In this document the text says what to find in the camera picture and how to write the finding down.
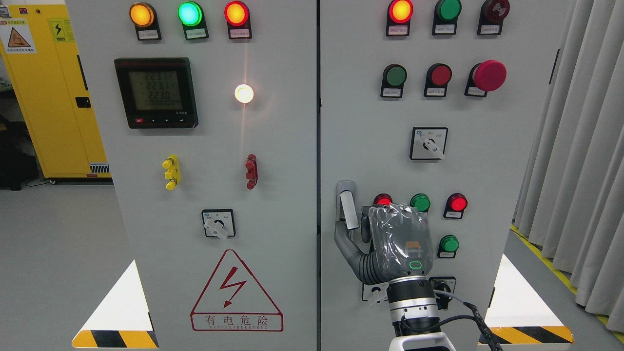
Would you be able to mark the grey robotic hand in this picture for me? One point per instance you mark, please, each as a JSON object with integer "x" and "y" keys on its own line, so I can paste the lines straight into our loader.
{"x": 402, "y": 242}

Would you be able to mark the silver door handle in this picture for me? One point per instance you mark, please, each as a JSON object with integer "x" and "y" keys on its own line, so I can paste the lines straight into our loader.
{"x": 345, "y": 205}

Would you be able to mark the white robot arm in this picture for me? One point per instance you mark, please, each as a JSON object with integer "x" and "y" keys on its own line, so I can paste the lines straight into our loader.
{"x": 415, "y": 317}

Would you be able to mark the right cabinet door panel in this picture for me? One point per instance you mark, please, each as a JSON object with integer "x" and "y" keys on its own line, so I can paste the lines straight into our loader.
{"x": 367, "y": 139}

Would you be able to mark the cabinet door panel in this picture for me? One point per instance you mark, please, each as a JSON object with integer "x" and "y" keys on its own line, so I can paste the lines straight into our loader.
{"x": 367, "y": 139}
{"x": 276, "y": 231}

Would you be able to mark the left cabinet door panel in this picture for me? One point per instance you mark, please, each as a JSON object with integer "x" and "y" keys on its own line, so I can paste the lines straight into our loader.
{"x": 276, "y": 231}

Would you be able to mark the green indicator middle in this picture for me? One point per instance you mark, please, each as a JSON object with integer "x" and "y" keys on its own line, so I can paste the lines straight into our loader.
{"x": 420, "y": 202}

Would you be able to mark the red lit indicator left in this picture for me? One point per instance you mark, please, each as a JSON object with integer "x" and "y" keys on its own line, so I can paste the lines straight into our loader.
{"x": 382, "y": 199}

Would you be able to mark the red lit indicator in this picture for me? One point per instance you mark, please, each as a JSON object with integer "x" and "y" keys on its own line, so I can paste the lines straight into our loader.
{"x": 382, "y": 199}
{"x": 455, "y": 206}

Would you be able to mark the green push button lower right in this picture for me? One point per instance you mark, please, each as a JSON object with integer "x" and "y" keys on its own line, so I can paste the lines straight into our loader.
{"x": 448, "y": 247}

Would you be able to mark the red lit indicator right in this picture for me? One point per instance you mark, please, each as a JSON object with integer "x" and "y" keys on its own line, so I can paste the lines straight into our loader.
{"x": 455, "y": 206}

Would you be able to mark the green push button upper row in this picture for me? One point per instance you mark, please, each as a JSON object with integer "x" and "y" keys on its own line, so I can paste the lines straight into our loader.
{"x": 393, "y": 78}

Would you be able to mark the red push button upper row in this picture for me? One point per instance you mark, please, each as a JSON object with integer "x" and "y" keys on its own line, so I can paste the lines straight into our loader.
{"x": 437, "y": 78}

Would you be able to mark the grey curtain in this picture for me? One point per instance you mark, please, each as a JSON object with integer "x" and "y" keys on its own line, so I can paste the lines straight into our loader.
{"x": 572, "y": 200}

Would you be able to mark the red high voltage warning sign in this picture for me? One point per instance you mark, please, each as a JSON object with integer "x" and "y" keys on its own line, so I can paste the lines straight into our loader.
{"x": 233, "y": 300}

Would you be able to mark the red emergency stop button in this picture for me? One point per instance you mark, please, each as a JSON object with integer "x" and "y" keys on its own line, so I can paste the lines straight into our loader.
{"x": 485, "y": 77}

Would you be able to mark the white lit indicator light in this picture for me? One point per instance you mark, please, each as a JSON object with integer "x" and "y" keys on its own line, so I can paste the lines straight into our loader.
{"x": 244, "y": 93}

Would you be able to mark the red indicator light top right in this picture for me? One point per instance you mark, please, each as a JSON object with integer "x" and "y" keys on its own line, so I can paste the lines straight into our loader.
{"x": 399, "y": 14}

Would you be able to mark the red indicator light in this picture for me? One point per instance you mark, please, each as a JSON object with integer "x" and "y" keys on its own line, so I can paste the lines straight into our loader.
{"x": 238, "y": 20}
{"x": 399, "y": 14}

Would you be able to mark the green indicator light top right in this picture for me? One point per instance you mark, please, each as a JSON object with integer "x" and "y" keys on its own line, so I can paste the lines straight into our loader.
{"x": 446, "y": 13}

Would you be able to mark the green indicator light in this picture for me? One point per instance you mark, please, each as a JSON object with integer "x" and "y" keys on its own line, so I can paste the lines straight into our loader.
{"x": 192, "y": 20}
{"x": 446, "y": 13}

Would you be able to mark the dark red buzzer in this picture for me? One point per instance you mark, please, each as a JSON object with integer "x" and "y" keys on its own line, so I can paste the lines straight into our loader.
{"x": 492, "y": 16}

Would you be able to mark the red indicator light top left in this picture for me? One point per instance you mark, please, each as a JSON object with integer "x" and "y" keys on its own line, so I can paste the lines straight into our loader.
{"x": 238, "y": 20}

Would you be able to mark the black digital power meter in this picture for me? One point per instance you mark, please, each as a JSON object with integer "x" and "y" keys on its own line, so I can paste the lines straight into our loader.
{"x": 157, "y": 92}

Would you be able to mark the green indicator light top left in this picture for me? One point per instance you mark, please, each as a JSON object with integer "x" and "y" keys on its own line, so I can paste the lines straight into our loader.
{"x": 192, "y": 20}

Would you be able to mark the orange indicator light top left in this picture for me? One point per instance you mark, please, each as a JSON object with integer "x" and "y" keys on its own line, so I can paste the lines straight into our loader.
{"x": 145, "y": 20}

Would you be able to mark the yellow safety cabinet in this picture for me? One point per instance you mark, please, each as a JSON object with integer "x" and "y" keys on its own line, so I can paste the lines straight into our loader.
{"x": 39, "y": 48}

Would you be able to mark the white bottom selector switch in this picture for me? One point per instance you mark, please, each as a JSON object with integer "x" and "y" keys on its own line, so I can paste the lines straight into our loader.
{"x": 374, "y": 294}

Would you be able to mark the black bottom key switch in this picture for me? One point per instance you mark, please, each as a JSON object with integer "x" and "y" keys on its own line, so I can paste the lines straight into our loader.
{"x": 446, "y": 284}

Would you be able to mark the right door upper selector switch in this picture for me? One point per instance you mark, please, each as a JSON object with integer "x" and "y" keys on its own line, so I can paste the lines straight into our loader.
{"x": 428, "y": 143}

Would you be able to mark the door selector switch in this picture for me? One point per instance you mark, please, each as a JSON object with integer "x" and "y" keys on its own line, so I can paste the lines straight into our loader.
{"x": 218, "y": 223}
{"x": 428, "y": 143}

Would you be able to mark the red terminal post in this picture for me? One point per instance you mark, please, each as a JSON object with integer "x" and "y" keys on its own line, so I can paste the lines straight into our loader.
{"x": 252, "y": 171}

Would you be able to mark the left door selector switch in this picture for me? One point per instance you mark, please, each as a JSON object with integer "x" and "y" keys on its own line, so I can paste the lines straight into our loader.
{"x": 218, "y": 223}

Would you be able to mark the yellow terminal post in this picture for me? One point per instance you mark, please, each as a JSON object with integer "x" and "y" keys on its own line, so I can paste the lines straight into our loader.
{"x": 172, "y": 171}

